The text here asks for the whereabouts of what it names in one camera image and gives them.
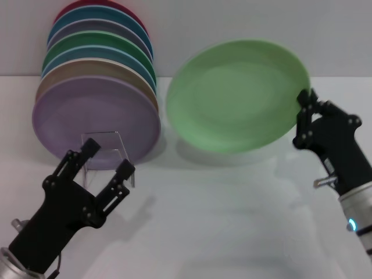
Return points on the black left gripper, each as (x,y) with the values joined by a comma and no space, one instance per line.
(58,215)

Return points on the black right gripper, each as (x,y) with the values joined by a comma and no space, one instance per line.
(337,145)

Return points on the light green plate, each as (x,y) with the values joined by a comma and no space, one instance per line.
(232,98)

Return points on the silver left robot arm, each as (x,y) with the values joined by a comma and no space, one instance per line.
(14,264)

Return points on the purple plate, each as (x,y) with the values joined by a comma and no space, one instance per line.
(87,110)

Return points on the beige plate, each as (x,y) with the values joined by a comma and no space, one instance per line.
(87,68)

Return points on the light blue plate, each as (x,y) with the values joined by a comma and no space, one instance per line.
(96,53)

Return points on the dark green plate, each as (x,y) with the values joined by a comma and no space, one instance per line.
(96,39)

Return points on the grey plate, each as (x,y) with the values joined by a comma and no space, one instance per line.
(98,26)

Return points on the teal blue plate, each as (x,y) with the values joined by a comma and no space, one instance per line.
(96,14)

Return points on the dark red plate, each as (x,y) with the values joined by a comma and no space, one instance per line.
(65,11)

